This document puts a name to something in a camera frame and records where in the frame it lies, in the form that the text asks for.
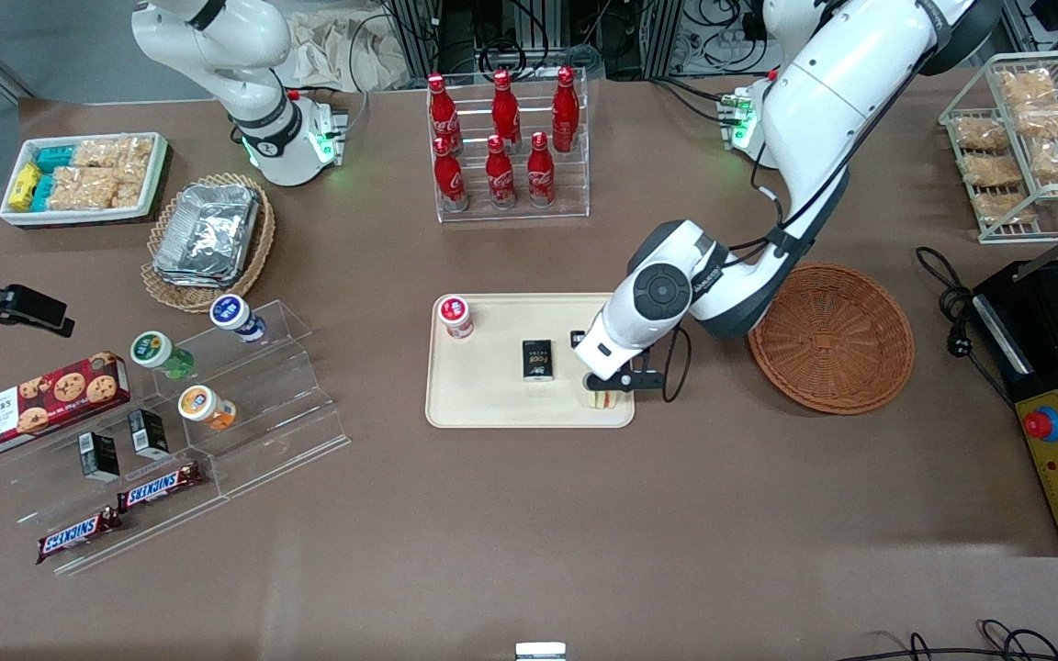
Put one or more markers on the white rectangular snack bin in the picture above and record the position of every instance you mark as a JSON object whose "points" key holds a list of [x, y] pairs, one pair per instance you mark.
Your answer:
{"points": [[79, 215]]}

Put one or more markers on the beige plastic tray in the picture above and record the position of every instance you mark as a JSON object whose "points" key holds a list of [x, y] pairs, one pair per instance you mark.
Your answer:
{"points": [[492, 395]]}

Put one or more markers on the clear acrylic bottle rack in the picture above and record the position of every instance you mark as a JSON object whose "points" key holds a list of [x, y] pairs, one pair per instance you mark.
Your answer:
{"points": [[515, 213]]}

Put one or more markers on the clear acrylic stepped display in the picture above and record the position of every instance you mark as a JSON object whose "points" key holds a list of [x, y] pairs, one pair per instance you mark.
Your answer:
{"points": [[281, 404]]}

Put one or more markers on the yellow small box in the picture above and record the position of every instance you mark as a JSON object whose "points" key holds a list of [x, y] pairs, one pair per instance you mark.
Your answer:
{"points": [[25, 185]]}

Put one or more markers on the red emergency stop button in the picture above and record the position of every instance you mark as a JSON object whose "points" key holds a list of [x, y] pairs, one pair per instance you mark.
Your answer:
{"points": [[1043, 424]]}

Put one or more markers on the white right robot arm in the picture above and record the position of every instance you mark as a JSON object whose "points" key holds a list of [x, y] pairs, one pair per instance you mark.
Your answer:
{"points": [[281, 142]]}

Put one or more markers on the blue-capped small bottle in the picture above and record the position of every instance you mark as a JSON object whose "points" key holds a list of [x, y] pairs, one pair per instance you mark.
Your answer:
{"points": [[233, 314]]}

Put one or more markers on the orange-capped small bottle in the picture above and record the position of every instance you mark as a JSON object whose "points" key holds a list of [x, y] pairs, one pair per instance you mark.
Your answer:
{"points": [[201, 405]]}

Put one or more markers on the aluminium frame equipment rack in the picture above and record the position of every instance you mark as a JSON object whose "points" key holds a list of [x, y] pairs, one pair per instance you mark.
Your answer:
{"points": [[639, 37]]}

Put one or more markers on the green-capped small bottle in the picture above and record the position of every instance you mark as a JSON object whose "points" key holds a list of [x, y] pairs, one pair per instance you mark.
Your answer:
{"points": [[154, 351]]}

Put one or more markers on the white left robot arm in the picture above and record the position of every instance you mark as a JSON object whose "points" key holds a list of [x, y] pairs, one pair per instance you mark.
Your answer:
{"points": [[823, 101]]}

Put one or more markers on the teal small box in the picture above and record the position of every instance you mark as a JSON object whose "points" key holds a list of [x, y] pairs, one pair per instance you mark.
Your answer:
{"points": [[44, 191], [56, 158]]}

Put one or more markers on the red-capped small white bottle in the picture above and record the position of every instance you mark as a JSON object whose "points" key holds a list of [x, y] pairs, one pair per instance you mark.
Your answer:
{"points": [[455, 317]]}

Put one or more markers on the triangular sandwich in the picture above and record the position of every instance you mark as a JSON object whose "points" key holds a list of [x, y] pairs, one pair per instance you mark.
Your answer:
{"points": [[604, 400]]}

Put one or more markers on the small black box gold print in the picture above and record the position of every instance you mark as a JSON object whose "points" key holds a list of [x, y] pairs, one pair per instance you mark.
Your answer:
{"points": [[538, 360]]}

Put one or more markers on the light oval wicker basket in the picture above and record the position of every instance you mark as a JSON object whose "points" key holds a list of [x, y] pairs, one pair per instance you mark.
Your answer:
{"points": [[258, 248]]}

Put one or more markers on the red cola bottle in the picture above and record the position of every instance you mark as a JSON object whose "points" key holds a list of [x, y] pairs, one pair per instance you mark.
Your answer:
{"points": [[500, 176], [566, 110], [450, 179], [505, 110], [541, 174], [443, 115]]}

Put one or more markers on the brown round wicker basket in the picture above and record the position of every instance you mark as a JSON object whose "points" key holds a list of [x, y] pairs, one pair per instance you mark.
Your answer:
{"points": [[832, 340]]}

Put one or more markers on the Snickers chocolate bar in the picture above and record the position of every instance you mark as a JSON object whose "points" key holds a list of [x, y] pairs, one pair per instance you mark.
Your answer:
{"points": [[77, 535], [160, 487]]}

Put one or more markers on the crumpled beige cloth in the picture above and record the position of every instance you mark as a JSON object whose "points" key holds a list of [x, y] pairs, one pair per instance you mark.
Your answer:
{"points": [[345, 50]]}

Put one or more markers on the stack of foil trays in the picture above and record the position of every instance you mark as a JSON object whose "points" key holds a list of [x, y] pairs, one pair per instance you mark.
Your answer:
{"points": [[208, 234]]}

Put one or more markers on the clear-wrapped rice cracker packet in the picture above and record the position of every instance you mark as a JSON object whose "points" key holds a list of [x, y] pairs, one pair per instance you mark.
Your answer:
{"points": [[84, 188], [135, 151], [129, 193], [95, 153]]}

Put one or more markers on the small black white-label box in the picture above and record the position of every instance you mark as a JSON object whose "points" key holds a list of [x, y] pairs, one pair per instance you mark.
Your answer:
{"points": [[148, 434], [99, 457]]}

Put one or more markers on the black machine housing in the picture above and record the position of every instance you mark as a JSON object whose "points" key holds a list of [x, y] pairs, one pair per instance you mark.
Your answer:
{"points": [[1034, 367]]}

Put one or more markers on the red Walkers cookie box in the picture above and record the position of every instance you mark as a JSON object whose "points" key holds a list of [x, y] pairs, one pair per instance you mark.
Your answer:
{"points": [[42, 404]]}

